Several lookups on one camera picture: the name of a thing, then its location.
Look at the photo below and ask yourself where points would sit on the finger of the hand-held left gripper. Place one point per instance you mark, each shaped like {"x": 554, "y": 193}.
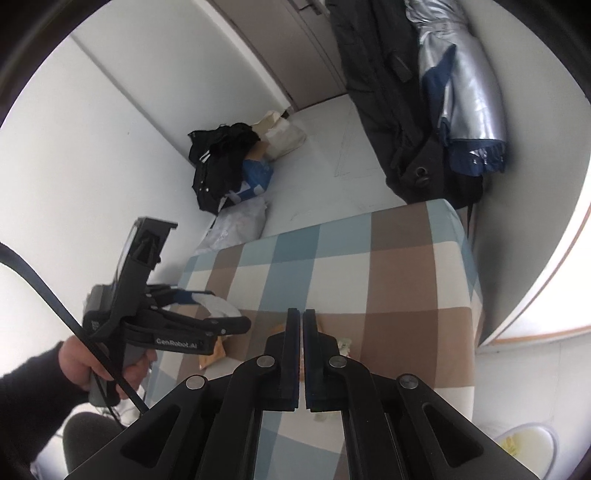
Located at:
{"x": 226, "y": 325}
{"x": 198, "y": 297}

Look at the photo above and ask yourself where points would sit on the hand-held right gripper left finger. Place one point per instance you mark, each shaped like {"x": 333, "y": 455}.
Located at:
{"x": 292, "y": 332}

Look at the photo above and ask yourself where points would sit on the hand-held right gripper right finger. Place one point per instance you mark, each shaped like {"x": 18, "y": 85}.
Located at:
{"x": 310, "y": 332}

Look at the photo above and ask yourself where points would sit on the yellow printed wrapper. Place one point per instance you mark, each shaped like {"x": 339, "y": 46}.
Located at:
{"x": 217, "y": 351}

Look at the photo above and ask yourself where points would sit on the person's left forearm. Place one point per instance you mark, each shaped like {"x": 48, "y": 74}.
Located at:
{"x": 27, "y": 401}

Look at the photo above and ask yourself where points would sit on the person's left hand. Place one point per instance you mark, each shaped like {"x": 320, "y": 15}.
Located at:
{"x": 76, "y": 364}

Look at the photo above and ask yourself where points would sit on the clear plastic bag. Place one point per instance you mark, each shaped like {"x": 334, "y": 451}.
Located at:
{"x": 235, "y": 221}

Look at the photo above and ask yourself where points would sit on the checked tablecloth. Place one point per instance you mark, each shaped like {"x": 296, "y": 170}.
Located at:
{"x": 392, "y": 277}

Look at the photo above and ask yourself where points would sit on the person's leg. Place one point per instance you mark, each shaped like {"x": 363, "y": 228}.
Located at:
{"x": 87, "y": 443}

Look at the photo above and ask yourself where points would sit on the beige bag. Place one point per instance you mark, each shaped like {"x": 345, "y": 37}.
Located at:
{"x": 284, "y": 134}

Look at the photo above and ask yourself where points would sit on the grey-brown door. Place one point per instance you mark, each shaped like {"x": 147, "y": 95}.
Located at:
{"x": 286, "y": 46}

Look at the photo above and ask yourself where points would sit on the silver folded umbrella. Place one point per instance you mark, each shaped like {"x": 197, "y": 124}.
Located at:
{"x": 466, "y": 92}

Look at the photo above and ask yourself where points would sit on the black jacket on wall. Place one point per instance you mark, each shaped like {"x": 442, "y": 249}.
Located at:
{"x": 378, "y": 92}

